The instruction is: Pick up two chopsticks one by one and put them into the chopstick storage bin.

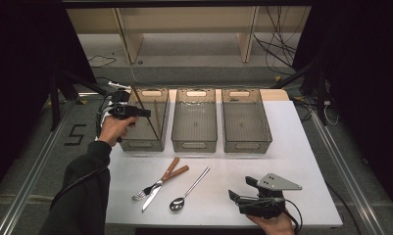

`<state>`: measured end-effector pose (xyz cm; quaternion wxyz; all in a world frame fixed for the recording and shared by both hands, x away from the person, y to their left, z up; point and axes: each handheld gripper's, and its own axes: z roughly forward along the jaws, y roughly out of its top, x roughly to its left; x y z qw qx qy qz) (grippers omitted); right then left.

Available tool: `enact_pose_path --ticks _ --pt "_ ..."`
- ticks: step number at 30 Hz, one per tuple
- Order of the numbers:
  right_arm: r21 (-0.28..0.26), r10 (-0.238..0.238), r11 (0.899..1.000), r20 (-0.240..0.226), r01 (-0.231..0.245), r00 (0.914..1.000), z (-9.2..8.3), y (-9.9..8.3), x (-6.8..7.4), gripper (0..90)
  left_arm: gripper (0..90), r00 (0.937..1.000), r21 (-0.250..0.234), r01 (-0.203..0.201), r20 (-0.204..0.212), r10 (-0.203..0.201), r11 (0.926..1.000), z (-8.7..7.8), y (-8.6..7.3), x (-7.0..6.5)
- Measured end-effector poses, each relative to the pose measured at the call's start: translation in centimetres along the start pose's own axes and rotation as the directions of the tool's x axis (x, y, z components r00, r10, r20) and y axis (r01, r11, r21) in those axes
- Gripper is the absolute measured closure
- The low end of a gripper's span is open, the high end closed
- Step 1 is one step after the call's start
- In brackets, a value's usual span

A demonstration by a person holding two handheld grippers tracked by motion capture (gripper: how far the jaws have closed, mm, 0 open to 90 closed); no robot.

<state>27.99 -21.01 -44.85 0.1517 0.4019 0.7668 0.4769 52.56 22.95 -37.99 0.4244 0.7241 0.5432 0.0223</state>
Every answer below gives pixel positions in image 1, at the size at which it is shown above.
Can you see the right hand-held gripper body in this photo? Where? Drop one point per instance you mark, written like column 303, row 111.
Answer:
column 275, row 182

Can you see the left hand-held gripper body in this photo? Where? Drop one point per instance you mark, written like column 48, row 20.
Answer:
column 122, row 111

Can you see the smoky clear plastic bin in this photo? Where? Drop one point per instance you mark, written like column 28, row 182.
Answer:
column 141, row 130
column 246, row 124
column 194, row 124

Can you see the long steel spoon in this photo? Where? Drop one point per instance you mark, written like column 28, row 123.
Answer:
column 177, row 203

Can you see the person's left hand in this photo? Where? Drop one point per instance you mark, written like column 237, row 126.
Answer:
column 114, row 130

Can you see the person's right hand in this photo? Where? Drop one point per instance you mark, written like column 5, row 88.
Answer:
column 277, row 226

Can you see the white table mat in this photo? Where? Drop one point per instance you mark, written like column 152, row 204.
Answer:
column 298, row 147

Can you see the black metal stand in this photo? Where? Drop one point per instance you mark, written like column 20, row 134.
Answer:
column 320, row 98
column 55, row 104

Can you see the light wooden shelf unit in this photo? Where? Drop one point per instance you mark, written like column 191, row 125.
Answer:
column 187, row 19

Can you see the dark curtain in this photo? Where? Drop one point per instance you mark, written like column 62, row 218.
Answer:
column 364, row 65
column 21, row 65

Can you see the aluminium floor rail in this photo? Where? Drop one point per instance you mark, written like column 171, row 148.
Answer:
column 30, row 176
column 347, row 176

